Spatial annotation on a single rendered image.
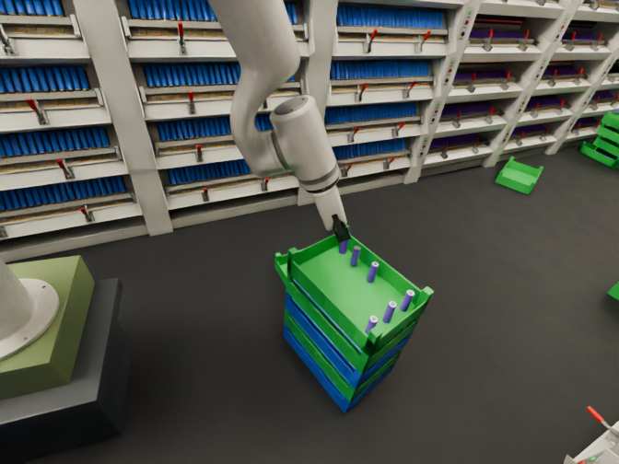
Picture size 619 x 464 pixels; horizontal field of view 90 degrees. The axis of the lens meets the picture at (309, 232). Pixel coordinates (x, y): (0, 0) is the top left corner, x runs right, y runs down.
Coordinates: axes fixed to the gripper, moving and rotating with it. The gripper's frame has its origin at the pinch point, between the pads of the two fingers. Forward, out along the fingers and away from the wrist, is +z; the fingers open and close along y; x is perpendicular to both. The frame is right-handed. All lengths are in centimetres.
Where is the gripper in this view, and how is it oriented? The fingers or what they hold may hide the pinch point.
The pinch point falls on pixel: (341, 230)
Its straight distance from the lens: 74.0
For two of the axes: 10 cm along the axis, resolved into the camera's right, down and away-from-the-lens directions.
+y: 1.5, 6.5, -7.5
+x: 9.3, -3.5, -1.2
